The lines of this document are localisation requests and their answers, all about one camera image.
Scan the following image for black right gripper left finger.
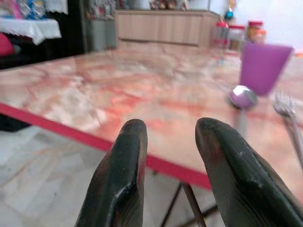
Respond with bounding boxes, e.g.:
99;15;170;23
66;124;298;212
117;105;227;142
75;119;148;227

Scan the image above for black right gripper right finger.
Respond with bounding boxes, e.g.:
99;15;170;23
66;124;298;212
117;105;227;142
195;117;303;227

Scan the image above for steel spoon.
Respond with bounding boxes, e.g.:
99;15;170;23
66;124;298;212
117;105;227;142
229;84;258;142

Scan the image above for steel fork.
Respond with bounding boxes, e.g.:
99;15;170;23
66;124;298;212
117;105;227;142
273;89;303;171

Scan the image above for marble table with red edge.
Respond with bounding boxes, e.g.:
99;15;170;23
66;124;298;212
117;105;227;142
0;44;303;227

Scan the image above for purple plastic cup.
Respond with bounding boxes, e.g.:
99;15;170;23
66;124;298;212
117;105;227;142
239;42;295;96

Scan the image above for grey bin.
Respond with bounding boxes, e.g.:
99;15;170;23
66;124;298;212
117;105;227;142
85;18;118;52

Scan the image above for clear jar with red lid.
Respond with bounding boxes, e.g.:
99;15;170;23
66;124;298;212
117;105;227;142
247;20;264;41
228;25;246;51
214;21;230;47

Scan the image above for black shelf unit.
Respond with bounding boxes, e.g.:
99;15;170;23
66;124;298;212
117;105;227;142
0;0;86;70

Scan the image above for light wooden cabinet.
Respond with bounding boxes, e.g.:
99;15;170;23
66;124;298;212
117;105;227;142
116;9;221;49

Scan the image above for teal hanging ornament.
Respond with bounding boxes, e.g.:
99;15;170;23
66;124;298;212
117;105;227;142
224;7;235;21

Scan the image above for pink cushion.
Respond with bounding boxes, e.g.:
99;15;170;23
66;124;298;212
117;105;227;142
0;33;15;57

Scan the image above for colourful packages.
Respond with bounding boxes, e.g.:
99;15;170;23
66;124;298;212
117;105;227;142
0;0;47;20

